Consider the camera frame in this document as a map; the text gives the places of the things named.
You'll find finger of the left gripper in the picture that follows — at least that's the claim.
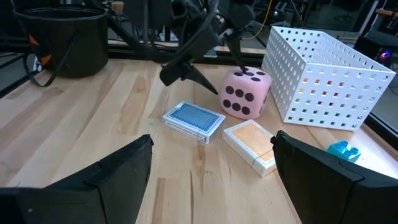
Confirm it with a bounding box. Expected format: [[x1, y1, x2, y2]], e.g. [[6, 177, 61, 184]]
[[160, 60, 219, 96], [224, 29, 249, 75]]

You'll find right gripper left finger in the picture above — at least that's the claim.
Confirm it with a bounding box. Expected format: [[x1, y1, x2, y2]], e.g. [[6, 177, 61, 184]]
[[0, 134, 155, 224]]

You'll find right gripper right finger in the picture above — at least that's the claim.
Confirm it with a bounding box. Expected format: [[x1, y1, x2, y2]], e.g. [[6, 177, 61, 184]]
[[270, 129, 398, 224]]

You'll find teal toy block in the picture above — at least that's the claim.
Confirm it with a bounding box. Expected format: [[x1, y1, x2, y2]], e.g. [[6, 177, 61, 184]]
[[326, 140, 362, 164]]

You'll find blue playing card deck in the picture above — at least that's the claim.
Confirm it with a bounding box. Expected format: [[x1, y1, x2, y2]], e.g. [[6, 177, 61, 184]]
[[162, 100, 227, 145]]

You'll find pink foam die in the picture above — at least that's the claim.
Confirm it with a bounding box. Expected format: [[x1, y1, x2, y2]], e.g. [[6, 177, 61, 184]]
[[220, 67, 273, 121]]

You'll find small card tile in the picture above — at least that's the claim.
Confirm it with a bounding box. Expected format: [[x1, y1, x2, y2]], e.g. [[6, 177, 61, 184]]
[[221, 119, 277, 178]]

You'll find white perforated basket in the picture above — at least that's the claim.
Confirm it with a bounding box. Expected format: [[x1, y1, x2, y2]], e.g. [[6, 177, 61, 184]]
[[261, 26, 396, 131]]

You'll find black bucket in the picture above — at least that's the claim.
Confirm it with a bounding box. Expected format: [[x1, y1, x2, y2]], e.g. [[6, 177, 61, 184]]
[[14, 6, 109, 88]]

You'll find yellow cable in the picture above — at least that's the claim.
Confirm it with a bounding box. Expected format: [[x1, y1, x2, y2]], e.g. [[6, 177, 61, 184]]
[[242, 0, 274, 40]]

